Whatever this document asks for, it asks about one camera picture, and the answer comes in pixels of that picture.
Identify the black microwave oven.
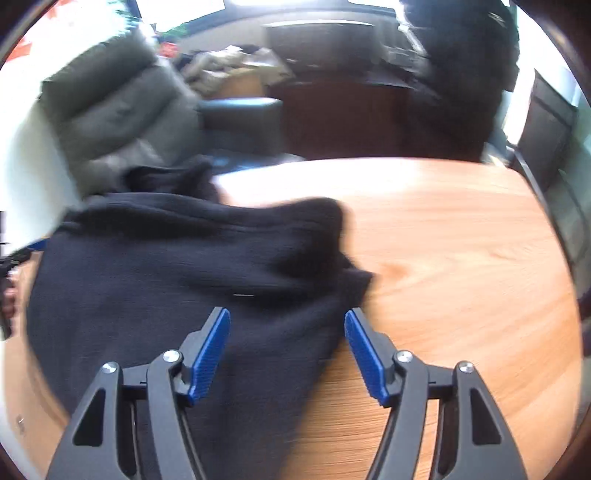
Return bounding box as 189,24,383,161
263,21,377,70

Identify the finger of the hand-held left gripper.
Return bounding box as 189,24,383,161
0,237,49,278

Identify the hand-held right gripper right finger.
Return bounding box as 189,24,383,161
344,308,529,480

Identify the light wooden cabinet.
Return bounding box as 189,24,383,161
212,71,266,100

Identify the black fleece jacket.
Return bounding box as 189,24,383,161
25,154,375,480

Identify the black mesh office chair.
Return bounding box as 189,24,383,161
505,69,583,278

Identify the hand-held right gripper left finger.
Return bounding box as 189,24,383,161
45,307,232,480

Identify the pile of light clothes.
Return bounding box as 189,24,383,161
178,44,296,97

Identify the dark wooden cabinet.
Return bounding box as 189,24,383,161
268,69,414,160

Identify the grey leather armchair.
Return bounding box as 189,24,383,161
37,37,284,199

